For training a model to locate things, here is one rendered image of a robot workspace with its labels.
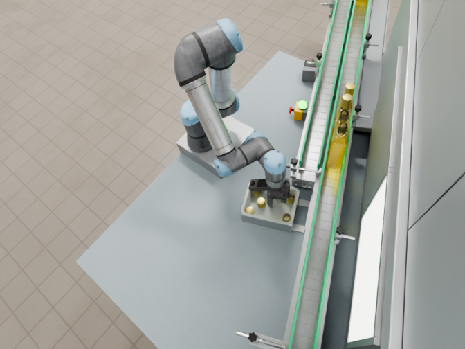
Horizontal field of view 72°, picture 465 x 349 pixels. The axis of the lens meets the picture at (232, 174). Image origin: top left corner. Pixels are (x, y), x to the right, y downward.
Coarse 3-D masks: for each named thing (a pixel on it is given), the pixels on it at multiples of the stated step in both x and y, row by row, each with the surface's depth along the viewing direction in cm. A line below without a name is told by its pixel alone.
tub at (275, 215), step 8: (248, 184) 142; (248, 192) 140; (264, 192) 147; (296, 192) 137; (248, 200) 142; (256, 200) 145; (280, 200) 144; (296, 200) 135; (256, 208) 143; (264, 208) 143; (272, 208) 142; (280, 208) 142; (288, 208) 141; (248, 216) 135; (256, 216) 134; (264, 216) 141; (272, 216) 141; (280, 216) 140; (288, 224) 131
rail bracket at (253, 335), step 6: (246, 336) 102; (252, 336) 97; (258, 336) 101; (264, 336) 110; (252, 342) 97; (258, 342) 108; (264, 342) 100; (270, 342) 100; (276, 342) 109; (282, 342) 109; (264, 348) 108; (270, 348) 108; (276, 348) 108; (282, 348) 99
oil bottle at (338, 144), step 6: (336, 132) 119; (336, 138) 118; (342, 138) 118; (336, 144) 120; (342, 144) 119; (330, 150) 125; (336, 150) 124; (342, 150) 122; (330, 156) 128; (336, 156) 127; (342, 156) 126; (330, 162) 132; (336, 162) 130; (336, 168) 134
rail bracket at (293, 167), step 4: (292, 160) 125; (296, 160) 125; (292, 164) 127; (296, 164) 126; (292, 168) 129; (296, 168) 128; (300, 168) 129; (304, 168) 128; (320, 168) 127; (292, 172) 133; (296, 172) 134; (316, 172) 127; (320, 172) 126; (292, 176) 134; (296, 176) 135
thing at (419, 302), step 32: (416, 0) 104; (448, 0) 71; (416, 32) 97; (448, 32) 67; (384, 64) 153; (416, 64) 90; (448, 64) 63; (416, 96) 83; (448, 96) 60; (416, 128) 77; (448, 128) 57; (416, 160) 72; (448, 160) 54; (416, 192) 68; (448, 192) 51; (416, 224) 64; (448, 224) 49; (416, 256) 60; (448, 256) 47; (352, 288) 121; (416, 288) 57; (448, 288) 45; (384, 320) 65; (416, 320) 54; (448, 320) 43
